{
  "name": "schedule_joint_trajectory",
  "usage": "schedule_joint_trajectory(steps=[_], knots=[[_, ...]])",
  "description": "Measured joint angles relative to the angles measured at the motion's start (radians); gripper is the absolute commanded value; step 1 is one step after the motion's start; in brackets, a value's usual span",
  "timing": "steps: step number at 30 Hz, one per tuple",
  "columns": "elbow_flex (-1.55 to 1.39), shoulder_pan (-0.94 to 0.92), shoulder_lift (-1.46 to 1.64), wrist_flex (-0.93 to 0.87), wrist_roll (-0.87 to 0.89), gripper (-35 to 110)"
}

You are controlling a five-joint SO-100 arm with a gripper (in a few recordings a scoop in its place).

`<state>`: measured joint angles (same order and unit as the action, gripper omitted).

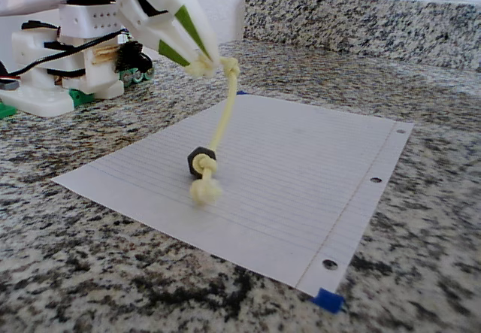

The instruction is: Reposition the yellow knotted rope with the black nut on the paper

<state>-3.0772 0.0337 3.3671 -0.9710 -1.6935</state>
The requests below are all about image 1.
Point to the granite backsplash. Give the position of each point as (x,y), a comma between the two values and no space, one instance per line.
(357,21)

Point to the blue tape piece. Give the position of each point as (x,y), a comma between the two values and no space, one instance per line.
(328,300)
(241,93)

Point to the lined white paper sheet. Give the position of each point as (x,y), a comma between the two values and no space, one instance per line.
(300,182)

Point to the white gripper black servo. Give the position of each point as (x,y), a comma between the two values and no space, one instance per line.
(152,22)

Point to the black hex nut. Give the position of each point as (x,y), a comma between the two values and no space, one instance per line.
(192,158)

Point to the black camera circuit board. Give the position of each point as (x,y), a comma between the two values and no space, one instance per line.
(131,56)

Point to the green table clamp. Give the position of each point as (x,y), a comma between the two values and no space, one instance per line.
(80,98)
(6,111)

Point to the light wooden spacer block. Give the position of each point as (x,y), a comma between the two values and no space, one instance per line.
(105,55)

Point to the green circuit board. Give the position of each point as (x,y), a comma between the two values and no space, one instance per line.
(137,75)

